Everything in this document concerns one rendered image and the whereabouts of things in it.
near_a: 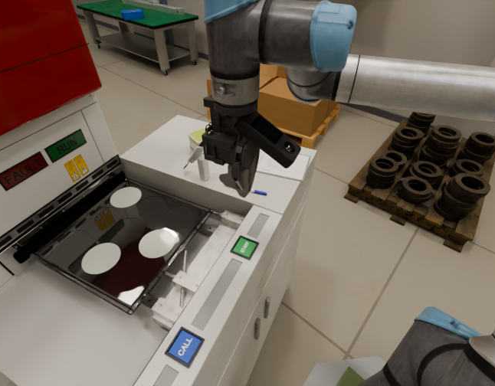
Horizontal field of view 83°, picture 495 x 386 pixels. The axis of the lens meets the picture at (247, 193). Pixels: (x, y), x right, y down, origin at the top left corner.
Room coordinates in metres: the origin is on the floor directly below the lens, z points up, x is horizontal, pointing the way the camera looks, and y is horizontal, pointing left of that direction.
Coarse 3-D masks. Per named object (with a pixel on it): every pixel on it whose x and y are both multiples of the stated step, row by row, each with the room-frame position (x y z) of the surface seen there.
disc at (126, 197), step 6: (120, 192) 0.70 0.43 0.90; (126, 192) 0.70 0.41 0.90; (132, 192) 0.70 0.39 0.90; (138, 192) 0.70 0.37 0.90; (114, 198) 0.67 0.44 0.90; (120, 198) 0.67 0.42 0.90; (126, 198) 0.67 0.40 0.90; (132, 198) 0.67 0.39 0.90; (138, 198) 0.67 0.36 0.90; (114, 204) 0.64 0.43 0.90; (120, 204) 0.64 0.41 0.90; (126, 204) 0.64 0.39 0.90; (132, 204) 0.64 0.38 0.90
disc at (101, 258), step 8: (96, 248) 0.47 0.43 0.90; (104, 248) 0.47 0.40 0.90; (112, 248) 0.47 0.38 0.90; (88, 256) 0.44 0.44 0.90; (96, 256) 0.44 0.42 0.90; (104, 256) 0.44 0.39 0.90; (112, 256) 0.44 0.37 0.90; (88, 264) 0.41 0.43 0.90; (96, 264) 0.41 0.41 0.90; (104, 264) 0.41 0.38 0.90; (112, 264) 0.41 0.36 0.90; (88, 272) 0.39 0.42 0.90; (96, 272) 0.39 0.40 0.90
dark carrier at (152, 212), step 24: (144, 192) 0.70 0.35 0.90; (96, 216) 0.59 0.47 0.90; (120, 216) 0.59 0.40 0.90; (144, 216) 0.59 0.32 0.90; (168, 216) 0.59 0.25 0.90; (192, 216) 0.59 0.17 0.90; (72, 240) 0.49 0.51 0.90; (96, 240) 0.49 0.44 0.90; (120, 240) 0.49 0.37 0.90; (72, 264) 0.41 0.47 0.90; (120, 264) 0.42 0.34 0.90; (144, 264) 0.42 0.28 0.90; (120, 288) 0.35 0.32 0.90; (144, 288) 0.35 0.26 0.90
